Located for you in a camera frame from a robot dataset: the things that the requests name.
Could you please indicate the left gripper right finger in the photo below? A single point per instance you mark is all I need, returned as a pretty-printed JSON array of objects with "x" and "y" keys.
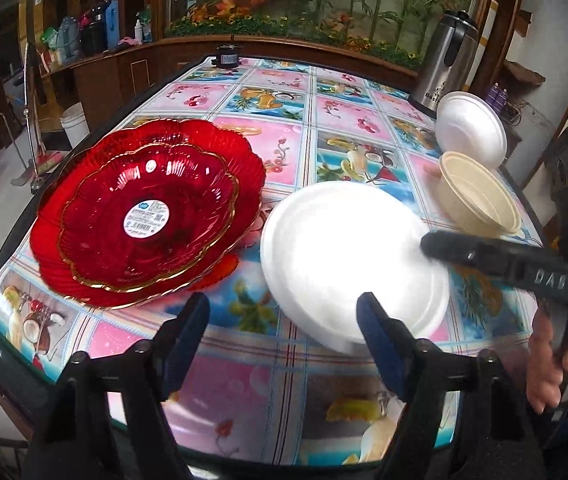
[{"x": 390, "y": 344}]

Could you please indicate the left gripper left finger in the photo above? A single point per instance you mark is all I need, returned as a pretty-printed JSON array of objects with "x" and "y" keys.
[{"x": 177, "y": 342}]

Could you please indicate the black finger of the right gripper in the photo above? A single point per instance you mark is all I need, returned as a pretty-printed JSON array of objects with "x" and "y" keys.
[{"x": 491, "y": 257}]

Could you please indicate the beige paper bowl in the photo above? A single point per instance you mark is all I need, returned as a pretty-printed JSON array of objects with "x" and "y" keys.
[{"x": 474, "y": 198}]

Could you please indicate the white foam bowl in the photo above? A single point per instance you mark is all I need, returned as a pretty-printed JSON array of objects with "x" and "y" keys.
[{"x": 466, "y": 124}]

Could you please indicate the white foam plate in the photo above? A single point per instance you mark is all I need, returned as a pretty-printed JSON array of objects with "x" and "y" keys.
[{"x": 326, "y": 244}]

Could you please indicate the small red gold-rimmed plate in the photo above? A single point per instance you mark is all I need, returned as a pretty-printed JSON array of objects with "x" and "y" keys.
[{"x": 146, "y": 216}]

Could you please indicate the large red scalloped plate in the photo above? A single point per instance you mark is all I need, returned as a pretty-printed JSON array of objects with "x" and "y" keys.
[{"x": 232, "y": 146}]

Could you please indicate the right hand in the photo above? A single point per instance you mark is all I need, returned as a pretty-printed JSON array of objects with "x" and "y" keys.
[{"x": 544, "y": 372}]

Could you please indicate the stainless steel thermos kettle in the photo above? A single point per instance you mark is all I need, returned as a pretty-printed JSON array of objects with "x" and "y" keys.
[{"x": 447, "y": 61}]

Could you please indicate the broom with red bristles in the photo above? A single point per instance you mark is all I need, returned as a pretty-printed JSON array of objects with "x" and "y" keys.
[{"x": 42, "y": 162}]

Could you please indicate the white plastic bucket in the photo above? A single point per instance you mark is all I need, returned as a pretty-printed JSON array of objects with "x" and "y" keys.
[{"x": 74, "y": 124}]

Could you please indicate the wooden counter cabinet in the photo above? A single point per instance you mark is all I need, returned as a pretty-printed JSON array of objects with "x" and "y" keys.
[{"x": 109, "y": 85}]

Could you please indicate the small black jar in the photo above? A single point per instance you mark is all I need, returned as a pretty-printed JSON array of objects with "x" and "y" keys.
[{"x": 227, "y": 55}]

